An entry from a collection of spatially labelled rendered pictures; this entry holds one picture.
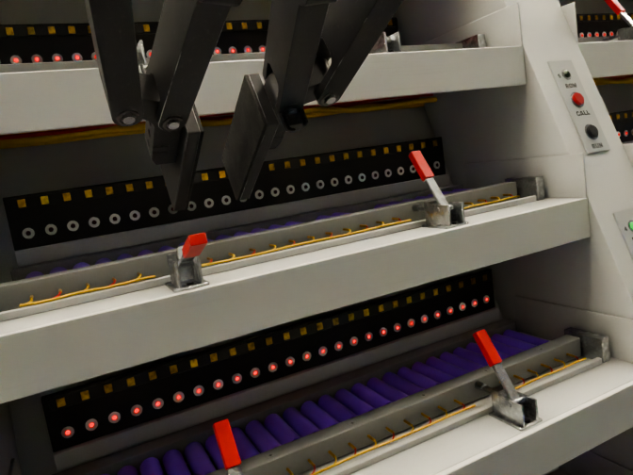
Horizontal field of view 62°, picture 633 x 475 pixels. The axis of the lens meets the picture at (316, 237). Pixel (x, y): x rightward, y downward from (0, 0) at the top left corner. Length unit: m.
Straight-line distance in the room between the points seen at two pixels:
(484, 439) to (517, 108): 0.40
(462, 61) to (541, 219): 0.19
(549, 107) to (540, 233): 0.16
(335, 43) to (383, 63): 0.34
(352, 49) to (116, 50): 0.09
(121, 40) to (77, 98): 0.29
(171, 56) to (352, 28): 0.07
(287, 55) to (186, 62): 0.04
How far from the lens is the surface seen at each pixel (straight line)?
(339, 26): 0.23
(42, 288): 0.47
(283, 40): 0.22
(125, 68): 0.20
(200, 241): 0.36
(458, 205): 0.54
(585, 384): 0.63
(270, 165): 0.64
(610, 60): 0.83
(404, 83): 0.59
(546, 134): 0.69
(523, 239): 0.59
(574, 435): 0.58
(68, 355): 0.41
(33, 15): 0.76
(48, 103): 0.48
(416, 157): 0.57
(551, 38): 0.75
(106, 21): 0.19
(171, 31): 0.21
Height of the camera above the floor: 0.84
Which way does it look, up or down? 11 degrees up
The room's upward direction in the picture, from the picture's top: 17 degrees counter-clockwise
